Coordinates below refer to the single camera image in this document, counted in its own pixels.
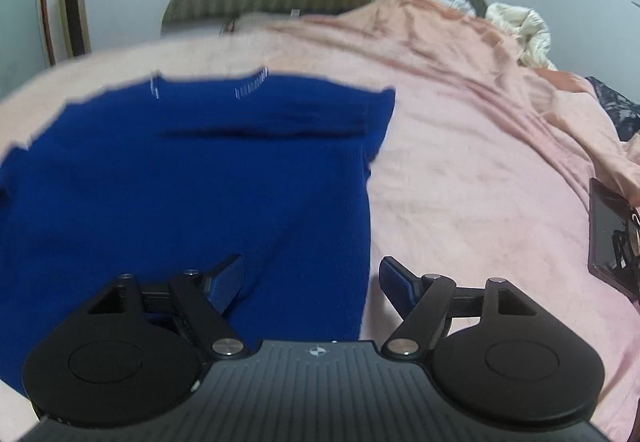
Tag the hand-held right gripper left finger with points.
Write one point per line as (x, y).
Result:
(231, 283)

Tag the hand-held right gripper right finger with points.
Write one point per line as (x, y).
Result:
(395, 283)

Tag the blue knit sweater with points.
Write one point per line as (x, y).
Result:
(200, 182)

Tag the pink bed sheet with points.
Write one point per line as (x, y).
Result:
(475, 232)

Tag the black phone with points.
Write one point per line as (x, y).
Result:
(607, 232)

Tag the peach wrinkled blanket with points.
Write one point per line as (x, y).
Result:
(450, 32)

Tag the dark patterned cloth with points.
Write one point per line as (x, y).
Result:
(617, 107)

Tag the cream quilt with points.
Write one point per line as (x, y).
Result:
(525, 29)

